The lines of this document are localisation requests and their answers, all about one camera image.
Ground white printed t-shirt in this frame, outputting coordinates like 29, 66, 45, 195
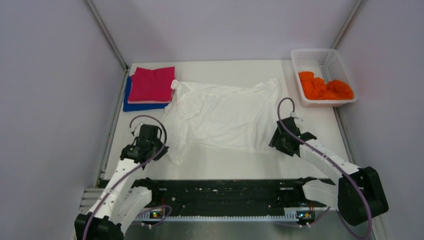
161, 78, 282, 164

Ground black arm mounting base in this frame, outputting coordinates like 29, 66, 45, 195
132, 178, 325, 217

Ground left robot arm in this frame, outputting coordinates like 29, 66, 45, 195
74, 123, 168, 240

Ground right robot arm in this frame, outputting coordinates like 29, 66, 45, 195
269, 117, 389, 226

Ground folded blue t-shirt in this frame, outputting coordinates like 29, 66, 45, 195
122, 76, 169, 112

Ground folded pink t-shirt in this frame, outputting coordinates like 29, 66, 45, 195
127, 100, 172, 104

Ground orange crumpled t-shirt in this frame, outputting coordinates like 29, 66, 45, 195
298, 71, 354, 100

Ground folded magenta t-shirt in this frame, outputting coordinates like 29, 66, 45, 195
128, 66, 175, 101

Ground white plastic basket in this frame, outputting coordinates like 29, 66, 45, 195
290, 48, 358, 108

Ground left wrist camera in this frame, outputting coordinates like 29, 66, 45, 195
131, 122, 144, 137

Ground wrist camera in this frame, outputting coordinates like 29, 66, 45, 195
131, 122, 144, 137
290, 111, 304, 123

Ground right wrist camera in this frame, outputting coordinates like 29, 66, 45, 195
290, 111, 304, 123

